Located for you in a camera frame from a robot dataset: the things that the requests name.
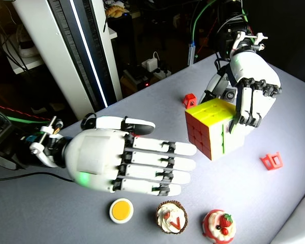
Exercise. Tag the black box with red light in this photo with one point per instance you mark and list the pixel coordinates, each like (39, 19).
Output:
(137, 78)

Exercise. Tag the white column with black strips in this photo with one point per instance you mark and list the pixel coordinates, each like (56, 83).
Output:
(40, 38)

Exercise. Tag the white charger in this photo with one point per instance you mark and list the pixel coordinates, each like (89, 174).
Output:
(150, 64)

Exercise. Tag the toy strawberry cream cake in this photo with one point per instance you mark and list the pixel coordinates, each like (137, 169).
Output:
(218, 227)

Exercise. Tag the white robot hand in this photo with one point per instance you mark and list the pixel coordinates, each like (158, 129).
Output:
(96, 155)
(254, 68)

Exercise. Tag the grey table cloth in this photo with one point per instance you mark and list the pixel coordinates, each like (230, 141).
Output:
(244, 190)

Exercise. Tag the Rubik's cube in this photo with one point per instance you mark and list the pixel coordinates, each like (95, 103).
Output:
(208, 132)

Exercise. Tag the small red plastic stand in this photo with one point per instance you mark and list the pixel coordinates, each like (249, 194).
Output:
(189, 99)
(270, 161)

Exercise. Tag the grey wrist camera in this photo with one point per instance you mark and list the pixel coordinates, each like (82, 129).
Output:
(229, 94)

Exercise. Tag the white button with yellow cap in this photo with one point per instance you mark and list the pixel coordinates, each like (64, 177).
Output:
(121, 210)

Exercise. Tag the white power strip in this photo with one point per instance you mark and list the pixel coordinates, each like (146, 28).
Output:
(162, 73)

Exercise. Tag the blue white adapter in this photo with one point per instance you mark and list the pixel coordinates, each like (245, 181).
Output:
(191, 54)

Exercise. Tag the toy bread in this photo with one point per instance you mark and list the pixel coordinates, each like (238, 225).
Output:
(114, 11)

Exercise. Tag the white shoe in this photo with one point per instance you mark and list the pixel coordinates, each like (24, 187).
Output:
(28, 49)

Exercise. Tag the toy cupcake brown wrapper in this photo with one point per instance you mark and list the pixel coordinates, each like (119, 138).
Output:
(171, 217)

